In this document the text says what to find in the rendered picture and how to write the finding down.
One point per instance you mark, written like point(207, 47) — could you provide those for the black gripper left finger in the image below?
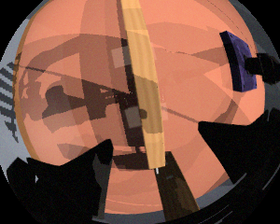
point(83, 180)

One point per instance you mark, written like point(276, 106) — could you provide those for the brown wooden post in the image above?
point(176, 197)

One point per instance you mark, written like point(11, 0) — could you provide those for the wooden side rail with steel hooks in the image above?
point(146, 83)

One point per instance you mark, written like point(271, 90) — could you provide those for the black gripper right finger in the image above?
point(232, 144)

